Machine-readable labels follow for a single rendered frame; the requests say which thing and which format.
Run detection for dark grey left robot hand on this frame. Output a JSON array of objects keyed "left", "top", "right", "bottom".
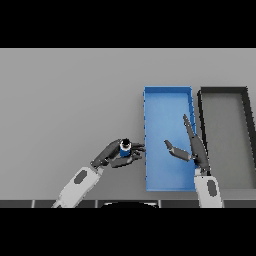
[{"left": 89, "top": 138, "right": 147, "bottom": 170}]

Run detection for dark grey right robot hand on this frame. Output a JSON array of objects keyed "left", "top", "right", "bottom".
[{"left": 163, "top": 113, "right": 212, "bottom": 177}]

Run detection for blue pipe with pale ring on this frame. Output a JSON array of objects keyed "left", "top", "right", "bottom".
[{"left": 119, "top": 138, "right": 134, "bottom": 158}]

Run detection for dark grey bin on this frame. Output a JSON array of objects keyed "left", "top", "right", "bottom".
[{"left": 196, "top": 86, "right": 256, "bottom": 191}]

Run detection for blue bin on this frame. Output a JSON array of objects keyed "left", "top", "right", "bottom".
[{"left": 143, "top": 85, "right": 198, "bottom": 193}]

